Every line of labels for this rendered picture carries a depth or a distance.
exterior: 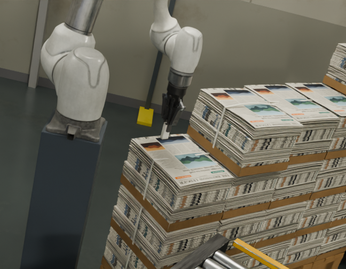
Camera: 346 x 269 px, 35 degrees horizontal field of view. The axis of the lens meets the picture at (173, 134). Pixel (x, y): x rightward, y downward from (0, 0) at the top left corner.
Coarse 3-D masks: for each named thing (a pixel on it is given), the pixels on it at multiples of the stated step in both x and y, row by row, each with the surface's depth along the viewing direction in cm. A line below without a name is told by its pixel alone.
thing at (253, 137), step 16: (240, 112) 227; (256, 112) 231; (272, 112) 236; (240, 128) 222; (256, 128) 216; (272, 128) 221; (288, 128) 227; (224, 144) 230; (240, 144) 222; (256, 144) 222; (272, 144) 227; (288, 144) 233; (240, 160) 222; (256, 160) 227; (272, 160) 233; (288, 160) 239
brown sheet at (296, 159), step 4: (292, 156) 244; (296, 156) 246; (300, 156) 248; (304, 156) 250; (308, 156) 252; (312, 156) 254; (316, 156) 255; (320, 156) 257; (324, 156) 259; (292, 160) 246; (296, 160) 248; (300, 160) 250; (304, 160) 251; (308, 160) 253; (312, 160) 255; (316, 160) 257; (288, 164) 246
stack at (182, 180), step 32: (128, 160) 238; (160, 160) 223; (192, 160) 229; (320, 160) 262; (128, 192) 239; (160, 192) 220; (192, 192) 215; (224, 192) 227; (256, 192) 241; (288, 192) 257; (128, 224) 240; (224, 224) 238; (256, 224) 253; (288, 224) 271; (320, 224) 291; (128, 256) 242; (160, 256) 223; (288, 256) 288
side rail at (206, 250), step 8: (208, 240) 186; (216, 240) 187; (224, 240) 188; (200, 248) 181; (208, 248) 182; (216, 248) 183; (224, 248) 188; (192, 256) 176; (200, 256) 177; (208, 256) 178; (176, 264) 170; (184, 264) 171; (192, 264) 172; (200, 264) 174
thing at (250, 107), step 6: (264, 102) 244; (222, 108) 231; (228, 108) 228; (234, 108) 230; (240, 108) 231; (246, 108) 233; (252, 108) 235; (258, 108) 236; (264, 108) 238; (228, 114) 228; (222, 120) 231; (228, 120) 228; (216, 126) 234; (222, 126) 231; (222, 132) 231; (216, 138) 234; (216, 144) 234
